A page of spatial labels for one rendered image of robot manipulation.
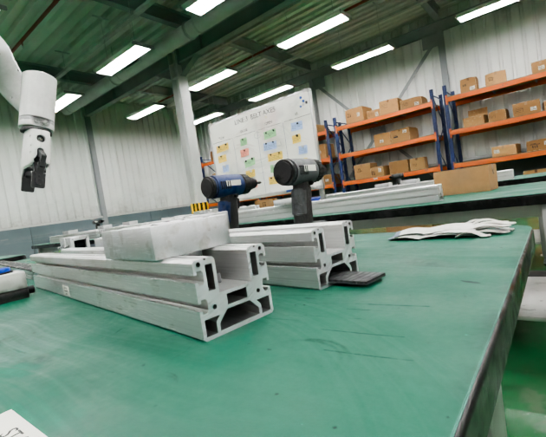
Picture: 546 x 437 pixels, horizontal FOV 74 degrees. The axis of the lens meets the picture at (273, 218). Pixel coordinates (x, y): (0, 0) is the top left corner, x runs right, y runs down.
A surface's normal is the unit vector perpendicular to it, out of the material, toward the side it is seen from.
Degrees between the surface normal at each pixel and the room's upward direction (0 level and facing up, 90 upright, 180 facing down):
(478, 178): 89
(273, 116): 90
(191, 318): 90
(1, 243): 90
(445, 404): 0
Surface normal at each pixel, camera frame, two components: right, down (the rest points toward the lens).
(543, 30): -0.61, 0.14
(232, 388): -0.15, -0.99
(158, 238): 0.69, -0.07
